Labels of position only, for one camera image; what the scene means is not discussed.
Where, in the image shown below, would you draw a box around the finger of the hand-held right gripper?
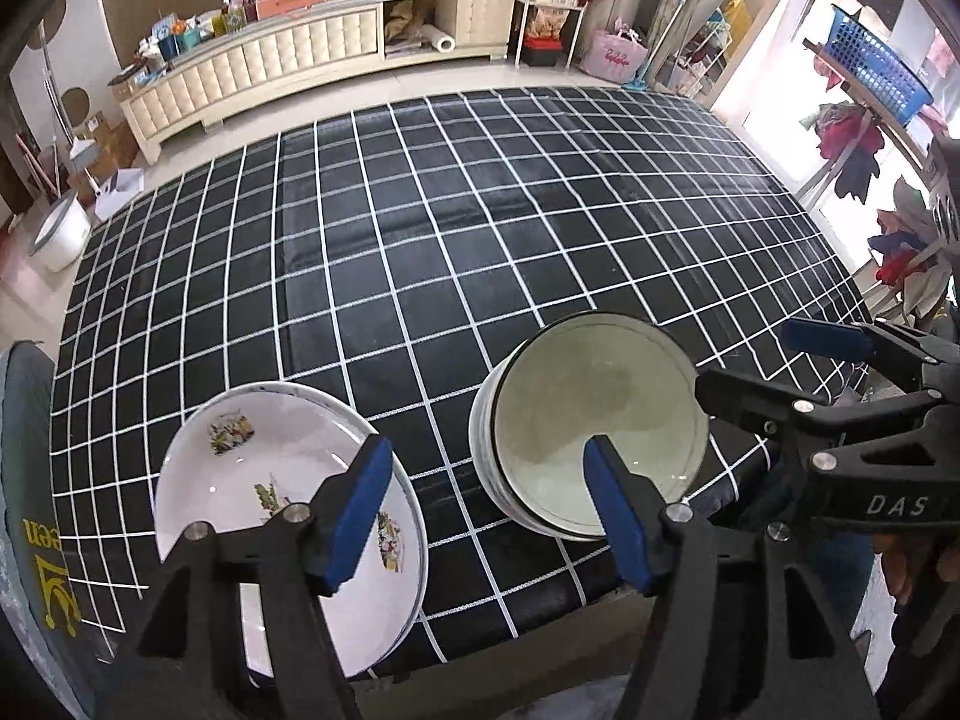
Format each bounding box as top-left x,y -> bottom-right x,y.
693,366 -> 960,458
778,317 -> 960,395

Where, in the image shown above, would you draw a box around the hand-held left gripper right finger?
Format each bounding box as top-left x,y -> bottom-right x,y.
582,433 -> 882,720

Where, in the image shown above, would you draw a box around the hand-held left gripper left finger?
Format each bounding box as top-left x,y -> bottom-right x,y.
94,433 -> 395,720

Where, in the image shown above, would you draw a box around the white plate with floral print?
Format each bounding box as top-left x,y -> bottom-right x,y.
153,381 -> 422,680

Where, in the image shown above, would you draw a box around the white plate with pink mark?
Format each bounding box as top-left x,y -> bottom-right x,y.
240,420 -> 431,687

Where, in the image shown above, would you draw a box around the green ceramic bowl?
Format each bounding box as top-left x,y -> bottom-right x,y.
490,312 -> 713,542

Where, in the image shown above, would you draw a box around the large white bowl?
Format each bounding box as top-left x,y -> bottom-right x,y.
468,360 -> 601,542

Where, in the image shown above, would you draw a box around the person's right hand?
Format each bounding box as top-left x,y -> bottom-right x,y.
872,529 -> 960,620

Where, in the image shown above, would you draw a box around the grey and red hanging clothes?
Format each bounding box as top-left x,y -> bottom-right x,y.
868,175 -> 955,317

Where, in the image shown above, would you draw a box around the blue plastic basket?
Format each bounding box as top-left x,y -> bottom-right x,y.
828,3 -> 935,129

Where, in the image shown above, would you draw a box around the black white checkered tablecloth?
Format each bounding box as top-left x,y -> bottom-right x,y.
48,85 -> 875,682

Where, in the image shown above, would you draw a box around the dark garment with yellow print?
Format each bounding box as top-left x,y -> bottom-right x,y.
0,340 -> 117,720

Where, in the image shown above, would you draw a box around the pink tote bag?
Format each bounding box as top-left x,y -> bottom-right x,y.
583,18 -> 650,80

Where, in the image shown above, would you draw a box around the small white box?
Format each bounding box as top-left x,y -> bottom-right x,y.
91,168 -> 146,215

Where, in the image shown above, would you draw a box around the white bucket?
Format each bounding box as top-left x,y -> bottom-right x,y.
29,190 -> 93,274

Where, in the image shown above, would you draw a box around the colourful snack bag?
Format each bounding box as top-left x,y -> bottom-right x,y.
524,5 -> 568,39

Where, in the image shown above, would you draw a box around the cardboard box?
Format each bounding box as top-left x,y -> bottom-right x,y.
70,108 -> 140,190

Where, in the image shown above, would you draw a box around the cream tufted TV cabinet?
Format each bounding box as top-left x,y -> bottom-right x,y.
118,0 -> 520,166

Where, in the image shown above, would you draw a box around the pink storage box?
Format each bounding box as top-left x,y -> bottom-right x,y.
254,0 -> 328,23

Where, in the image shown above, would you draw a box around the wooden drying rack rail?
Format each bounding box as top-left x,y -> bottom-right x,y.
801,36 -> 960,170

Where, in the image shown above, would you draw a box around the standing mirror with pale frame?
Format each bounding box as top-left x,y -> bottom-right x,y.
643,0 -> 785,103

